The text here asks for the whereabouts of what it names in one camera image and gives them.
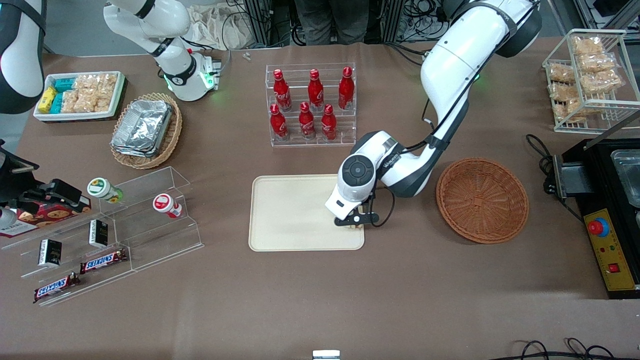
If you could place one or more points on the beige plastic tray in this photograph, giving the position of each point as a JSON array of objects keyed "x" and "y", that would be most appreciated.
[{"x": 290, "y": 215}]

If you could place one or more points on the clear rice cracker bag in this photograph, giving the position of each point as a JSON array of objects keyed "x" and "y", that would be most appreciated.
[
  {"x": 85, "y": 102},
  {"x": 97, "y": 82}
]

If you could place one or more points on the clear acrylic bottle rack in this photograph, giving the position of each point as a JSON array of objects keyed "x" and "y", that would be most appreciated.
[{"x": 345, "y": 130}]

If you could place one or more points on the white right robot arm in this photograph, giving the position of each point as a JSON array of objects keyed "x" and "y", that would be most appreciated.
[{"x": 170, "y": 20}]

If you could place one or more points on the white rectangular snack tray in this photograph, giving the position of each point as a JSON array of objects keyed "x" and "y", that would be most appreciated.
[{"x": 117, "y": 97}]

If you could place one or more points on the teal snack pack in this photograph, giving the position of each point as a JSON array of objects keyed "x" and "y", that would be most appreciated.
[
  {"x": 57, "y": 103},
  {"x": 64, "y": 84}
]

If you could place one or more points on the round brown wicker basket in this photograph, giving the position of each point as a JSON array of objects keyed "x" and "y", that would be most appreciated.
[{"x": 482, "y": 200}]

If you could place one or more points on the stacked aluminium foil trays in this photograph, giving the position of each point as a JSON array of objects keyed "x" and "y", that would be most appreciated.
[{"x": 142, "y": 127}]

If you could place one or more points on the yellow snack pack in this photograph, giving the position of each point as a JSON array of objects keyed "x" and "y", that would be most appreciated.
[{"x": 47, "y": 99}]

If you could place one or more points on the red cookie box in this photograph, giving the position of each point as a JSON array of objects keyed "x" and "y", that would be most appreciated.
[{"x": 50, "y": 216}]

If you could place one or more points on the yellow emergency stop control box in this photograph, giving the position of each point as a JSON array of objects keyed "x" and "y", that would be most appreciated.
[{"x": 617, "y": 265}]

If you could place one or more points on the brown snickers bar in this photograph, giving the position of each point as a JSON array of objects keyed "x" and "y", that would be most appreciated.
[
  {"x": 55, "y": 287},
  {"x": 102, "y": 261}
]

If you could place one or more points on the oval light wicker basket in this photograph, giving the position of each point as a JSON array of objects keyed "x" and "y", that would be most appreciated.
[{"x": 172, "y": 135}]

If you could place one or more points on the red cola bottle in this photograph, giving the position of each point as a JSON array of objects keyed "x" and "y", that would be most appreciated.
[
  {"x": 277, "y": 125},
  {"x": 282, "y": 92},
  {"x": 315, "y": 91},
  {"x": 346, "y": 90},
  {"x": 306, "y": 123},
  {"x": 328, "y": 125}
]

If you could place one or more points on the small black box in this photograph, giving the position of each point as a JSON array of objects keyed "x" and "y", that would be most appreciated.
[
  {"x": 98, "y": 233},
  {"x": 50, "y": 253}
]

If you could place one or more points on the crumpled white cloth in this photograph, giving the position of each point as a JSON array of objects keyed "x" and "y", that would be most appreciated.
[{"x": 215, "y": 27}]

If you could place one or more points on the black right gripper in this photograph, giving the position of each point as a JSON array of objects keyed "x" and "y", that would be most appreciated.
[{"x": 19, "y": 186}]

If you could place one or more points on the person legs dark trousers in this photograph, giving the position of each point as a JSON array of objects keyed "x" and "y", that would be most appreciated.
[{"x": 332, "y": 22}]

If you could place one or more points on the clear acrylic step shelf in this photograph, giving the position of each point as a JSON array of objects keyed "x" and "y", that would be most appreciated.
[{"x": 150, "y": 235}]

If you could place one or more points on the green lid drink bottle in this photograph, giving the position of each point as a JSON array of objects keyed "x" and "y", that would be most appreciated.
[{"x": 101, "y": 189}]

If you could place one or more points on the bagged fried snack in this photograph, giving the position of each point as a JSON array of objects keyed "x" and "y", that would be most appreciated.
[
  {"x": 587, "y": 46},
  {"x": 596, "y": 63},
  {"x": 602, "y": 81},
  {"x": 567, "y": 111},
  {"x": 562, "y": 74},
  {"x": 565, "y": 92}
]

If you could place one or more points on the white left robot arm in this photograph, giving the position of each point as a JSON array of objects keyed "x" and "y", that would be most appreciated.
[{"x": 450, "y": 65}]

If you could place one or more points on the red lid drink bottle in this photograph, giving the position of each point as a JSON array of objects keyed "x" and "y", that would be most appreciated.
[{"x": 165, "y": 204}]

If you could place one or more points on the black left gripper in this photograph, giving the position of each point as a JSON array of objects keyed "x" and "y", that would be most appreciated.
[{"x": 365, "y": 207}]

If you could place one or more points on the black table appliance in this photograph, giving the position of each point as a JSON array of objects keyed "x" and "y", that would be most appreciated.
[{"x": 600, "y": 175}]

